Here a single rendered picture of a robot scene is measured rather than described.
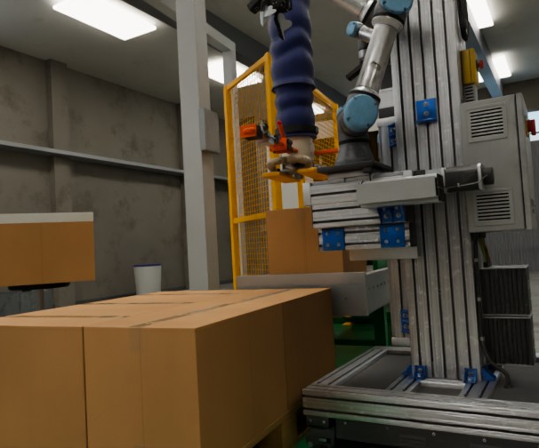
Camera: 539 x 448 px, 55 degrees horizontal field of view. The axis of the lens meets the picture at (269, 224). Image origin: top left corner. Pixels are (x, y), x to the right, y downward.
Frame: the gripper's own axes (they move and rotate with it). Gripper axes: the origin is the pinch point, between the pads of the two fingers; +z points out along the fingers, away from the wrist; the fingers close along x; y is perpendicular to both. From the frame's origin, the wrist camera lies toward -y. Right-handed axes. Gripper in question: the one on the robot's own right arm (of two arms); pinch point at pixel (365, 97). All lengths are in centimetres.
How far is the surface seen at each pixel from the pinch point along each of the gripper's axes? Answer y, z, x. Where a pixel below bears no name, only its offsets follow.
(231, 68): -236, -136, 236
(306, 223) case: -28, 65, -23
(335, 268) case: -14, 89, -21
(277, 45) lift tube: -37, -29, -26
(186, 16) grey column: -139, -94, 31
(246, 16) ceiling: -271, -245, 336
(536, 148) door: 50, -98, 927
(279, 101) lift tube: -38.0, 0.5, -24.8
